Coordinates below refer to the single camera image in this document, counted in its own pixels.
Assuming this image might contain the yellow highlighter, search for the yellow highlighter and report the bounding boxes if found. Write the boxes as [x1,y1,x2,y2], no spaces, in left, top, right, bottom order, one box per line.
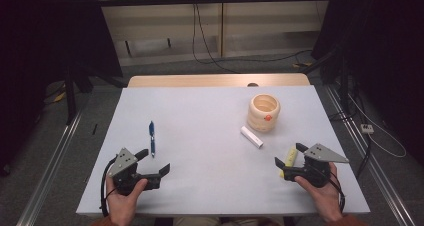
[279,146,298,179]

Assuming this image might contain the right hand-held gripper black cable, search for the right hand-held gripper black cable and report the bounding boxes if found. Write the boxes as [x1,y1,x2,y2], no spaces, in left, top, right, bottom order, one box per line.
[328,171,347,214]

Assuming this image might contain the aluminium floor rail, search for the aluminium floor rail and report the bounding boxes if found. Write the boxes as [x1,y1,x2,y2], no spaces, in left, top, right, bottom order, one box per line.
[16,109,84,226]
[324,85,418,226]

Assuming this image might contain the person's left hand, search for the person's left hand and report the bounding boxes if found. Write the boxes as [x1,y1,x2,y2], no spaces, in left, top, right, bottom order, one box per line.
[105,177,148,224]

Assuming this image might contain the black curtain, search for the black curtain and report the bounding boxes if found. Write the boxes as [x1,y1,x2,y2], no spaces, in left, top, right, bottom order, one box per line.
[0,0,123,177]
[311,0,424,167]

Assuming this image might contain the hand-held gripper black cable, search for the hand-held gripper black cable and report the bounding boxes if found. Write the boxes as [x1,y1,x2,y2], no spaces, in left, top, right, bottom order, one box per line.
[99,155,118,218]
[328,171,347,214]

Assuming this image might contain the white cylindrical stick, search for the white cylindrical stick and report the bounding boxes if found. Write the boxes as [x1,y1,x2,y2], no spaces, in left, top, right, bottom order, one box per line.
[240,125,264,149]

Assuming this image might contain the blue pen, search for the blue pen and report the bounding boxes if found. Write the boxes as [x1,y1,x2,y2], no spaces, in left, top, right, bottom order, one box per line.
[148,120,157,159]

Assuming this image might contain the black power strip cable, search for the black power strip cable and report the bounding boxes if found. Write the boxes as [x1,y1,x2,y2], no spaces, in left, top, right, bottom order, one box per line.
[354,133,373,179]

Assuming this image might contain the person's legs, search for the person's legs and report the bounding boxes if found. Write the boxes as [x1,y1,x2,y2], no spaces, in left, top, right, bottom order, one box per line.
[172,216,286,226]

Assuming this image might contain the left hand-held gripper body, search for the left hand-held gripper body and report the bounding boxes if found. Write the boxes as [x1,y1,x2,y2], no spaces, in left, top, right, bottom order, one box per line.
[108,147,163,197]

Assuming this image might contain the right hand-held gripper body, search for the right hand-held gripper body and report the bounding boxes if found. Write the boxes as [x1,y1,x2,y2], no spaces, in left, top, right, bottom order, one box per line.
[283,143,350,189]

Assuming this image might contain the white floor cable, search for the white floor cable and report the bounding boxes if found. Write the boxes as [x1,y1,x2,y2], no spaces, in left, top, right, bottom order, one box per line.
[348,94,408,159]

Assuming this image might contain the left hand-held gripper black cable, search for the left hand-held gripper black cable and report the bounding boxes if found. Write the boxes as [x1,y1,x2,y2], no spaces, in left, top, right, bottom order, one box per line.
[99,155,118,218]

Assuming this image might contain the cream wooden pen holder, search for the cream wooden pen holder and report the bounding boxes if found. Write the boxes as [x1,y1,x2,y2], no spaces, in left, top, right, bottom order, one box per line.
[247,93,281,133]

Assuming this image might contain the long black floor cable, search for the long black floor cable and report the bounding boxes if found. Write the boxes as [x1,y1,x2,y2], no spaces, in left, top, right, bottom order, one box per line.
[191,2,313,74]

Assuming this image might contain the person's right hand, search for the person's right hand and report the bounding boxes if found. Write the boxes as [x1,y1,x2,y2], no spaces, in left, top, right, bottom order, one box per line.
[294,162,344,223]

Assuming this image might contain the black metal stand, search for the black metal stand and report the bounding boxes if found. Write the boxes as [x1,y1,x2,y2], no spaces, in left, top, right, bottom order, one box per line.
[63,65,128,126]

